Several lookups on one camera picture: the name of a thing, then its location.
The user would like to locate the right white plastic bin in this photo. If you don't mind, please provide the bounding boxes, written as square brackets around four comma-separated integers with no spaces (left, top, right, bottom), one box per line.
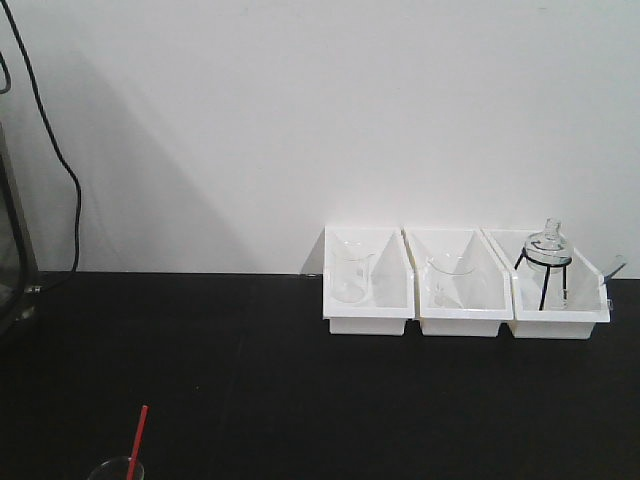
[482,228,610,340]

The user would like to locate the black wire tripod stand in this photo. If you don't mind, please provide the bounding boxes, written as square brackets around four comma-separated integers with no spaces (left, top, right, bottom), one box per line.
[514,246,572,311]

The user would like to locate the glass beaker in left bin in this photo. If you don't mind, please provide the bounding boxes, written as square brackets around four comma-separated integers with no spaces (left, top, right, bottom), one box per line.
[331,240,375,303]

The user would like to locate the white plastic bin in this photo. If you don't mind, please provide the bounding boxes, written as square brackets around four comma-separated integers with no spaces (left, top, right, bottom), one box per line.
[323,226,415,336]
[482,228,610,340]
[403,227,514,337]

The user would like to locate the left white plastic bin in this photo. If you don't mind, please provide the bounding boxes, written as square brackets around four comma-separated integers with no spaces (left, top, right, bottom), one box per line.
[323,226,415,336]

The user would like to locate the red plastic spoon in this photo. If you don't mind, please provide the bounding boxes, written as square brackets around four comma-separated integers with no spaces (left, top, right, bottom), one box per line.
[125,404,149,480]

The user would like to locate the glass beaker in middle bin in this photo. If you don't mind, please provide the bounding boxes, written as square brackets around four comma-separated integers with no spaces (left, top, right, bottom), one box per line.
[425,252,476,309]

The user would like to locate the glass beaker on table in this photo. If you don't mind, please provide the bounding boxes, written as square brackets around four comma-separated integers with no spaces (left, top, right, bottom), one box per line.
[87,456,145,480]

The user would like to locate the middle white plastic bin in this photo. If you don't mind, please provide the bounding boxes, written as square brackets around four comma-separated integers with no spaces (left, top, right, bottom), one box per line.
[403,227,514,337]

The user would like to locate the glass beaker in bin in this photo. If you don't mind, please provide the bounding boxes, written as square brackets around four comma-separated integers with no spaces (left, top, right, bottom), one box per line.
[425,252,476,309]
[331,240,375,303]

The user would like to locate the black hanging cable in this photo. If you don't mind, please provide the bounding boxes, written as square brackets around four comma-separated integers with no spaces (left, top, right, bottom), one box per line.
[1,0,83,294]

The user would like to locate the clear glass rod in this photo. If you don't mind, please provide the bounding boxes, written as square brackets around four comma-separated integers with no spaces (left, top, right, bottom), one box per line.
[600,254,628,285]

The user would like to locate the glass door cabinet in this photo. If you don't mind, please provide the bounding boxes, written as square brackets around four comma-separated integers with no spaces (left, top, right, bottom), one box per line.
[0,49,41,339]

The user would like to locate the round glass flask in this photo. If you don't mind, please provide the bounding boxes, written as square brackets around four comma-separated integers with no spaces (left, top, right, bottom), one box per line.
[524,218,573,272]

